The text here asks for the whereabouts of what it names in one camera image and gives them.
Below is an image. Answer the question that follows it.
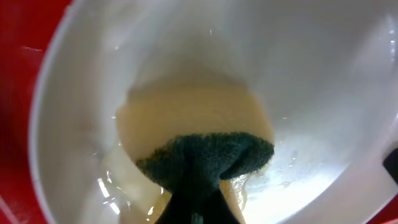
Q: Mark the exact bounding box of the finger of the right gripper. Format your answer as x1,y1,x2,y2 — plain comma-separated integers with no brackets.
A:
383,148,398,184

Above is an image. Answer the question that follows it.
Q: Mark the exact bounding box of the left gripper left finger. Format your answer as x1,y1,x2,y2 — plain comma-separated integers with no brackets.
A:
155,192,192,224

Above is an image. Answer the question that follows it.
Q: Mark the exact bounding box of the white plate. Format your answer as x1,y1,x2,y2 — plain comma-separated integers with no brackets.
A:
29,0,397,223

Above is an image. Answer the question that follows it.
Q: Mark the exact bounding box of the green yellow sponge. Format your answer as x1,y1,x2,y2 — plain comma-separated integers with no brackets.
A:
116,83,274,223

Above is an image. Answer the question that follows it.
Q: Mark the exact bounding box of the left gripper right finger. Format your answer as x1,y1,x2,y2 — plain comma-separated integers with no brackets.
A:
201,189,240,224

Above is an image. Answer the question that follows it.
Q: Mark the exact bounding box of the red tray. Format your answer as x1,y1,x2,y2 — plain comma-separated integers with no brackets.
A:
0,0,398,224

